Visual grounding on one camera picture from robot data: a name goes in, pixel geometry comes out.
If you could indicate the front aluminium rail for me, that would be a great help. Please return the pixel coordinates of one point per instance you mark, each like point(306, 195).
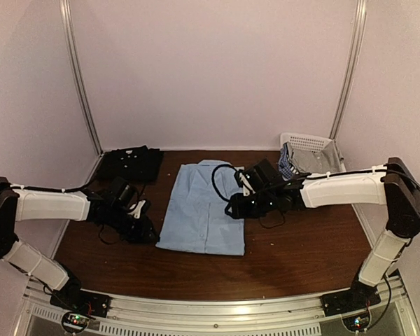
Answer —
point(295, 315)

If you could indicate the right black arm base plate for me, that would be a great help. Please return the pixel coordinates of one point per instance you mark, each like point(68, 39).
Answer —
point(350, 300)

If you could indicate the aluminium frame post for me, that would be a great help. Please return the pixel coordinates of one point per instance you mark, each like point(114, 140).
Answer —
point(65, 10)
point(358, 30)

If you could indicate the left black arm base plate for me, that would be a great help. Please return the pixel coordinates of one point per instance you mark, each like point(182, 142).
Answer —
point(81, 301)

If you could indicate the folded black shirt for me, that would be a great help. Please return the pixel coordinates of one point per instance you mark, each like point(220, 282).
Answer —
point(137, 164)

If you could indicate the left round controller board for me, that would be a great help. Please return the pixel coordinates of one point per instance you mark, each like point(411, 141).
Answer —
point(73, 322)

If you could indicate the right round controller board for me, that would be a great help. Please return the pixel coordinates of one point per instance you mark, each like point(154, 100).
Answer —
point(357, 322)

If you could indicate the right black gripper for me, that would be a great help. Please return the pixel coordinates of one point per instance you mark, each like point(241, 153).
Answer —
point(239, 210)

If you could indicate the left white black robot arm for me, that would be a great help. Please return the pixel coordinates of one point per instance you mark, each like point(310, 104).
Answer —
point(118, 207)

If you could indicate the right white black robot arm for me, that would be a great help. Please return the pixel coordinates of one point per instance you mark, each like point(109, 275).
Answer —
point(391, 185)

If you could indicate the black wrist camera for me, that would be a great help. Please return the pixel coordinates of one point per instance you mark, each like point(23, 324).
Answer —
point(120, 193)
point(261, 175)

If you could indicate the light blue long sleeve shirt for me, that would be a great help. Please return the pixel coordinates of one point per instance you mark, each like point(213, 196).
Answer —
point(195, 220)

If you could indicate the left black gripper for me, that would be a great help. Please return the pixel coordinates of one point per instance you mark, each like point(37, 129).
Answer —
point(141, 234)

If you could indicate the round controller board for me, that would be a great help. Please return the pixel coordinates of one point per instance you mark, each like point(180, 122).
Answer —
point(357, 322)
point(73, 322)

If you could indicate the left aluminium frame post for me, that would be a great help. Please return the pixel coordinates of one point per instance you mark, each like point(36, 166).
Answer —
point(65, 10)

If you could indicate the blue checkered shirt in basket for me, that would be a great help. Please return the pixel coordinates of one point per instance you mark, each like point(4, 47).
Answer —
point(285, 165)

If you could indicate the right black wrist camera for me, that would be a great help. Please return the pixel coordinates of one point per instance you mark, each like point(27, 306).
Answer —
point(261, 175)

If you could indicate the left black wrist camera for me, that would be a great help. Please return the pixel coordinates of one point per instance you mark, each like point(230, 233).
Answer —
point(120, 193)

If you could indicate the grey shirt in basket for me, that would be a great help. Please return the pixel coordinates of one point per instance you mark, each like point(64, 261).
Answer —
point(328, 159)

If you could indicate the white plastic laundry basket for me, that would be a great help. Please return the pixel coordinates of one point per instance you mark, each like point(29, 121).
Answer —
point(305, 141)

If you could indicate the right aluminium frame post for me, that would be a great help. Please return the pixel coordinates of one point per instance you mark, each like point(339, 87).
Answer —
point(358, 30)

